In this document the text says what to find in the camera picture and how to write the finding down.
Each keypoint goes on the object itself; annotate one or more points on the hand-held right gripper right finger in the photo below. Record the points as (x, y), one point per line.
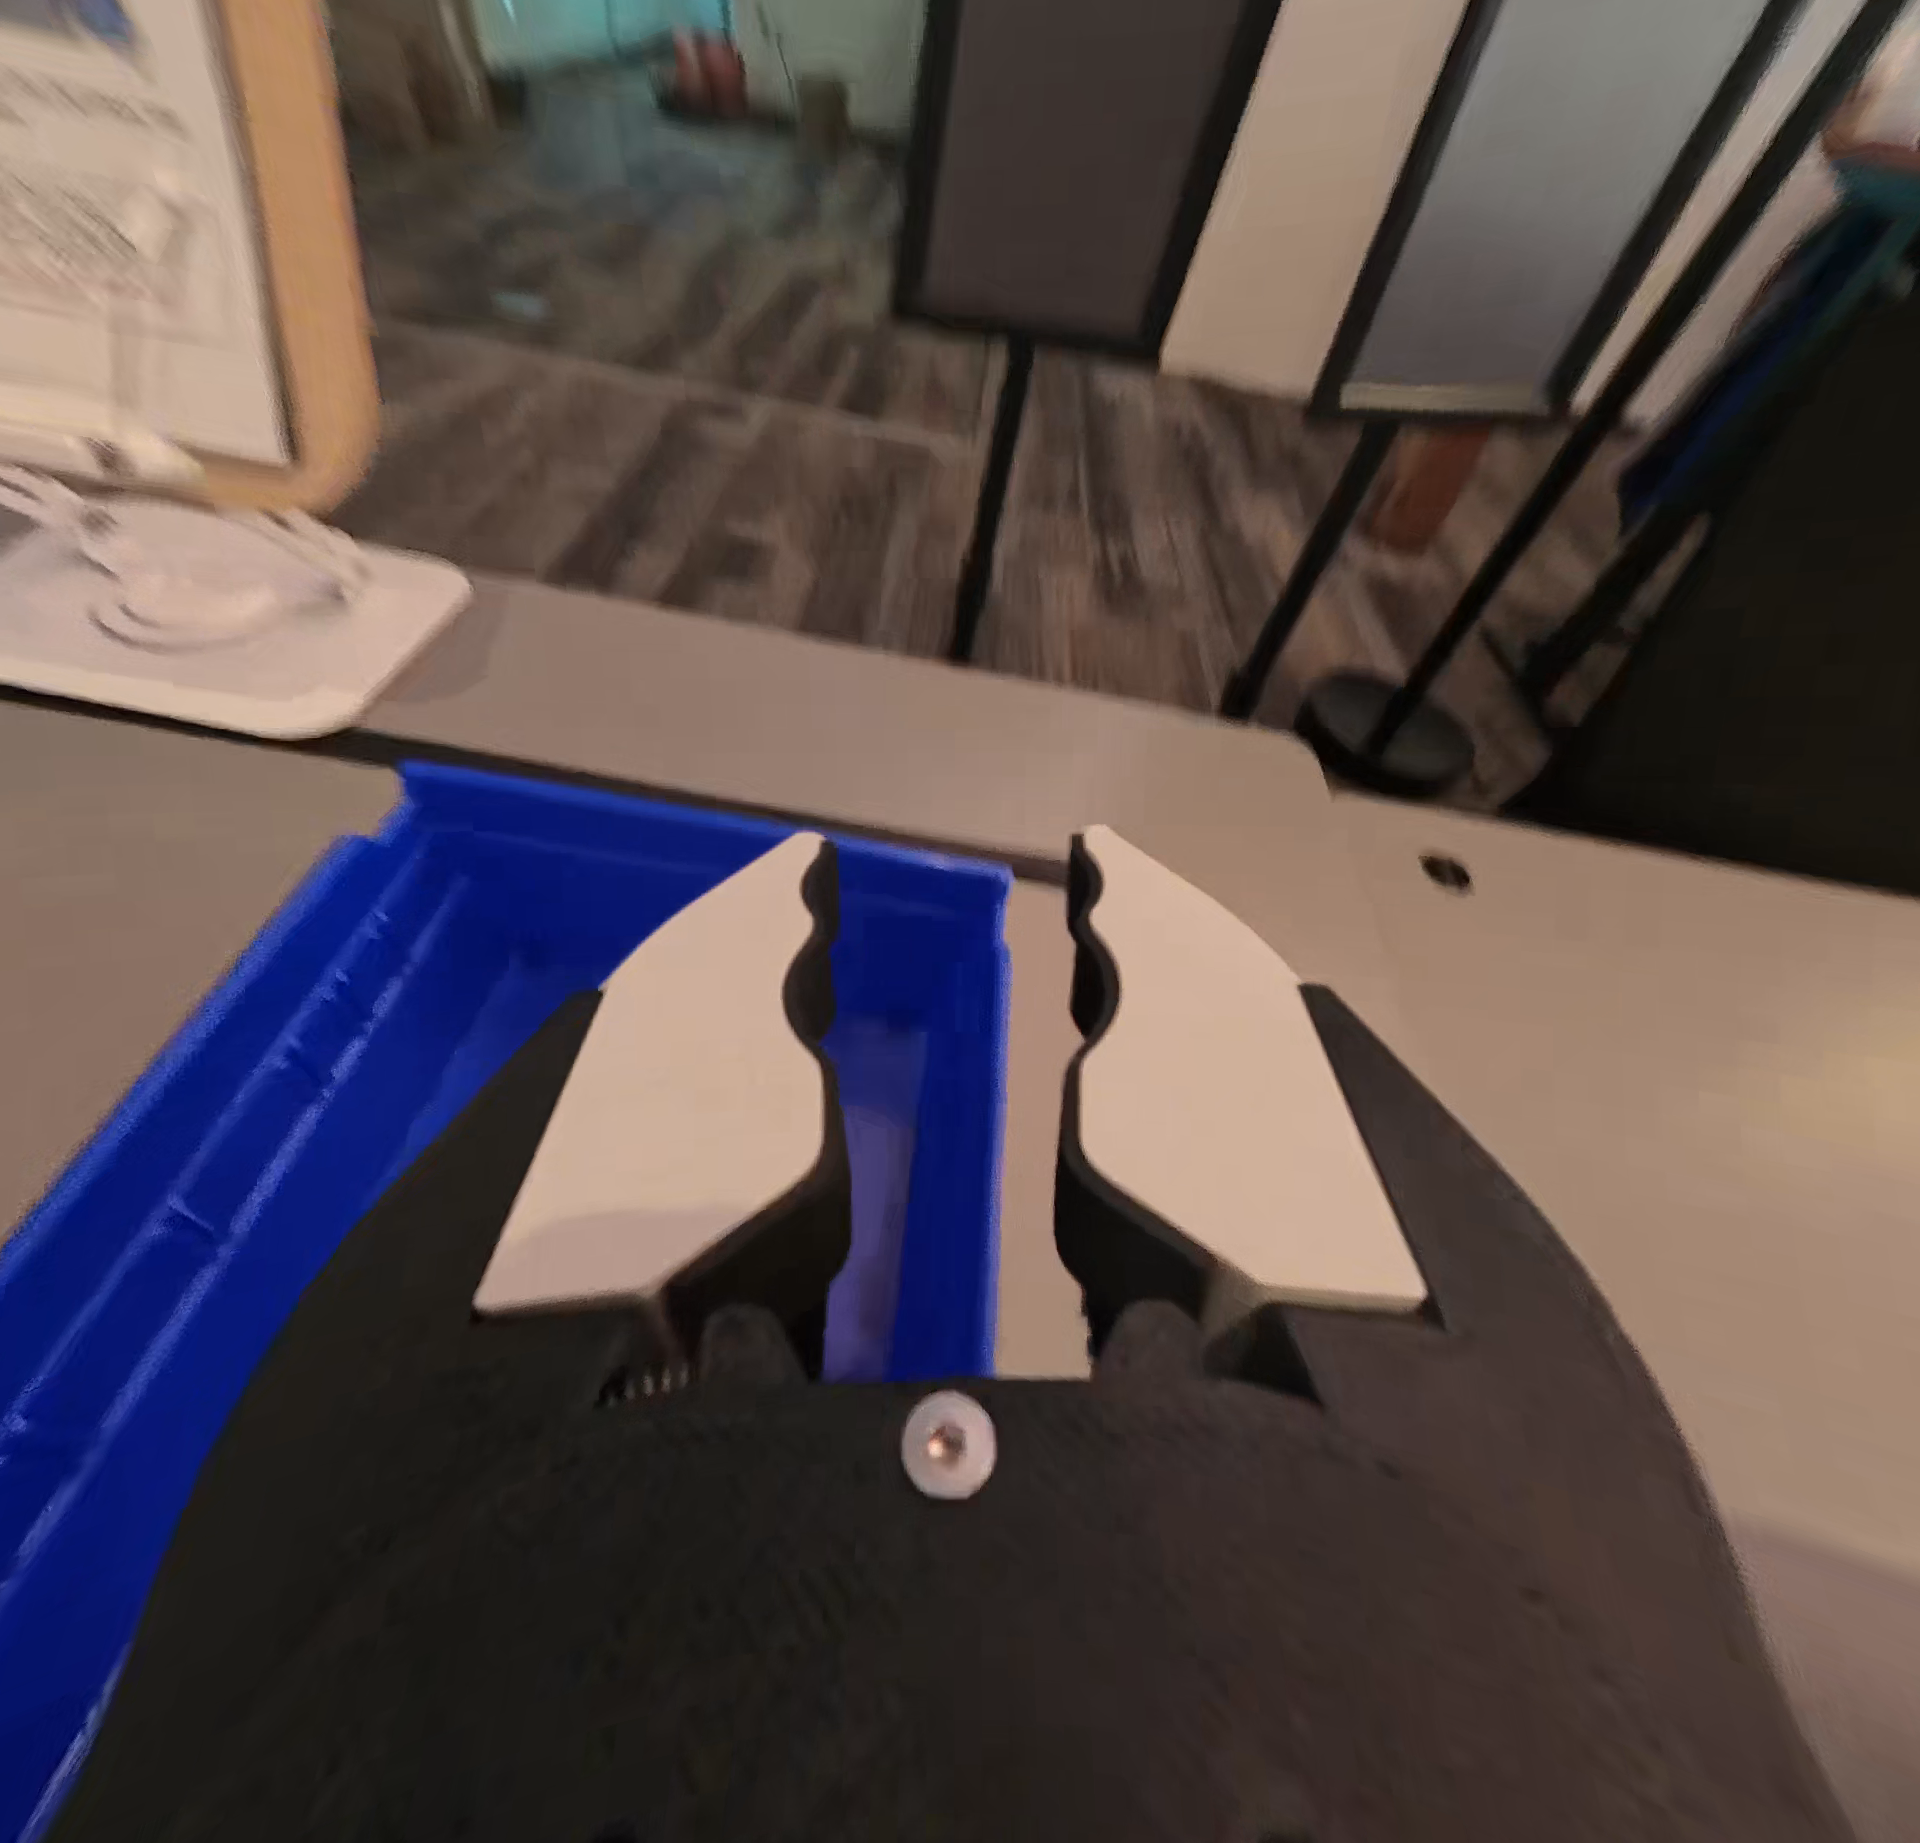
(1231, 1124)

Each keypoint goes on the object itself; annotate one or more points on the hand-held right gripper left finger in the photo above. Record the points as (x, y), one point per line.
(675, 1124)

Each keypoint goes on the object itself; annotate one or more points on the blue plastic bin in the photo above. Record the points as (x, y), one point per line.
(225, 1198)

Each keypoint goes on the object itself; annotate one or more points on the round desk grommet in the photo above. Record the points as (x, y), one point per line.
(1446, 871)

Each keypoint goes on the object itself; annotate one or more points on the grey display screen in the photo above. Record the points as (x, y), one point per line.
(1531, 178)

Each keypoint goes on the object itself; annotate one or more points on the dark display panel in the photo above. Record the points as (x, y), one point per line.
(1080, 134)

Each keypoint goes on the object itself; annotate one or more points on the single cardboard box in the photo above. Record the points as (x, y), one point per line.
(821, 105)

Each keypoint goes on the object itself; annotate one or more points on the red air mover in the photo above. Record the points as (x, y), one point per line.
(709, 69)

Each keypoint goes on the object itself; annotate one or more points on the printed instruction sheet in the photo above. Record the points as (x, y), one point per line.
(106, 223)

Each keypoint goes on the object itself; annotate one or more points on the large cardboard box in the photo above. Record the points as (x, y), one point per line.
(406, 58)

